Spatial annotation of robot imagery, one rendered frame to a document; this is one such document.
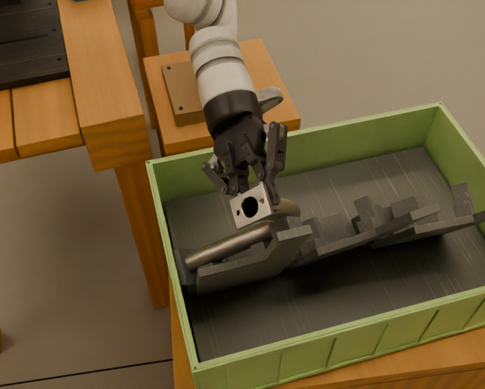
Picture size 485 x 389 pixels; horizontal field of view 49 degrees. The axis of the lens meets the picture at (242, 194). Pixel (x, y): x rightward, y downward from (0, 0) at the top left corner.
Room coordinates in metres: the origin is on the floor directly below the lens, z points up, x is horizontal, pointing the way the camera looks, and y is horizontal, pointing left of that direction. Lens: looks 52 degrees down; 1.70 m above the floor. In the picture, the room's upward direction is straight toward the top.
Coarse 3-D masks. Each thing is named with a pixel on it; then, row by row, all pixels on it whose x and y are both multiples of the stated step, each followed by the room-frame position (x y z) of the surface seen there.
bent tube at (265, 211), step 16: (256, 192) 0.40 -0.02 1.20; (240, 208) 0.40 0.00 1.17; (256, 208) 0.41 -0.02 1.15; (272, 208) 0.38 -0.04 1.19; (288, 208) 0.42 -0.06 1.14; (240, 224) 0.38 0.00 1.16; (224, 240) 0.46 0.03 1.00; (240, 240) 0.45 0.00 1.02; (256, 240) 0.45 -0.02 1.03; (192, 256) 0.46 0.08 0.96; (208, 256) 0.45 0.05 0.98; (224, 256) 0.44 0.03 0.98
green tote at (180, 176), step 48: (288, 144) 0.73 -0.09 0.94; (336, 144) 0.76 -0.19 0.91; (384, 144) 0.79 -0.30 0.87; (432, 144) 0.80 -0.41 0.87; (192, 192) 0.68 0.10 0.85; (480, 192) 0.63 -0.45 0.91; (480, 288) 0.40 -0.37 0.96; (192, 336) 0.39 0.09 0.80; (336, 336) 0.33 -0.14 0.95; (384, 336) 0.35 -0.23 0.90; (432, 336) 0.39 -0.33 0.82; (240, 384) 0.29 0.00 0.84
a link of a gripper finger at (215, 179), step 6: (204, 162) 0.48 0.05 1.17; (204, 168) 0.47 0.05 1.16; (210, 168) 0.47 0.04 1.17; (210, 174) 0.46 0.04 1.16; (216, 174) 0.46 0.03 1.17; (222, 174) 0.47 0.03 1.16; (216, 180) 0.45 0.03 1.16; (222, 180) 0.45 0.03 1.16; (228, 180) 0.46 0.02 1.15; (216, 186) 0.44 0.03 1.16; (222, 186) 0.44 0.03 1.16; (222, 192) 0.43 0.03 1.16
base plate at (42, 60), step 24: (24, 0) 1.30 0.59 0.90; (48, 0) 1.30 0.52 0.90; (0, 24) 1.19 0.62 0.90; (24, 24) 1.19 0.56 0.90; (48, 24) 1.19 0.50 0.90; (0, 48) 1.09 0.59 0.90; (24, 48) 1.09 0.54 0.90; (48, 48) 1.09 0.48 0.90; (0, 72) 1.00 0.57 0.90; (24, 72) 1.00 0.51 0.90; (48, 72) 1.00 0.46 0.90
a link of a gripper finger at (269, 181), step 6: (276, 162) 0.44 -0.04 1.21; (264, 168) 0.44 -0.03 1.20; (276, 168) 0.43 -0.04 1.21; (270, 174) 0.43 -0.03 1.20; (264, 180) 0.42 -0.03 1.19; (270, 180) 0.43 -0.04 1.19; (270, 186) 0.42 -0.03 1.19; (270, 192) 0.41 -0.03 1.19; (276, 192) 0.41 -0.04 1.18; (270, 198) 0.40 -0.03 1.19; (276, 198) 0.40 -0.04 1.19; (276, 204) 0.40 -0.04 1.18
